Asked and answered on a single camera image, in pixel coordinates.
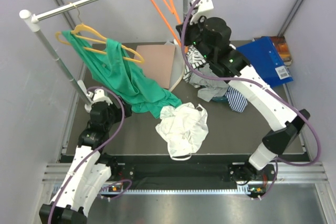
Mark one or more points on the green tank top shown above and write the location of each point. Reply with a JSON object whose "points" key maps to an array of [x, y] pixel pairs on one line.
{"points": [[123, 77]]}

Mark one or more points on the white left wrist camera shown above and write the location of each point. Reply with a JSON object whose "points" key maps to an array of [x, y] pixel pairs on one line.
{"points": [[99, 95]]}

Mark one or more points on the blue folder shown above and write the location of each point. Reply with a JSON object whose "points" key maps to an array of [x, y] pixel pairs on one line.
{"points": [[264, 57]]}

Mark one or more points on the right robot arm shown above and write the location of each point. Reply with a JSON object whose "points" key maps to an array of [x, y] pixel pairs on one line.
{"points": [[210, 38]]}

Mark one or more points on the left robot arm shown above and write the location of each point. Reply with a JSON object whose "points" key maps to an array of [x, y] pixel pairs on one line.
{"points": [[89, 169]]}

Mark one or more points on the yellow clothes hanger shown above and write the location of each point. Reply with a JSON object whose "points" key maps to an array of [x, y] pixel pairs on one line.
{"points": [[81, 27]]}

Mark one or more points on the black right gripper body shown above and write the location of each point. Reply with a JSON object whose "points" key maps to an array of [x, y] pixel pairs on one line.
{"points": [[192, 34]]}

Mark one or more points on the striped black white shirt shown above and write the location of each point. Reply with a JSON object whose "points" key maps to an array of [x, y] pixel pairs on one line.
{"points": [[195, 59]]}

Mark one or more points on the grey shirt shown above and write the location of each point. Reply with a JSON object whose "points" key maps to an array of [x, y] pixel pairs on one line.
{"points": [[207, 89]]}

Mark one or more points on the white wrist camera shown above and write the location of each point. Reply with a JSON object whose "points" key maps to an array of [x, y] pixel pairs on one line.
{"points": [[99, 95], [202, 8]]}

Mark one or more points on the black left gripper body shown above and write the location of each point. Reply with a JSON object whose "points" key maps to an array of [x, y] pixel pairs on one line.
{"points": [[116, 114]]}

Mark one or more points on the blue striped shirt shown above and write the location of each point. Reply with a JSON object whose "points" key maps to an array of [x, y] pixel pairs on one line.
{"points": [[237, 102]]}

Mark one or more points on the white tank top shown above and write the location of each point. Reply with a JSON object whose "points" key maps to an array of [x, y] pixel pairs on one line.
{"points": [[184, 129]]}

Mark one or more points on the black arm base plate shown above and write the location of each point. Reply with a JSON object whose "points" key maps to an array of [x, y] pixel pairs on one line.
{"points": [[225, 168]]}

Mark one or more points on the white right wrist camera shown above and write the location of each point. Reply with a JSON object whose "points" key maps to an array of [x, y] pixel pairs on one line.
{"points": [[202, 8]]}

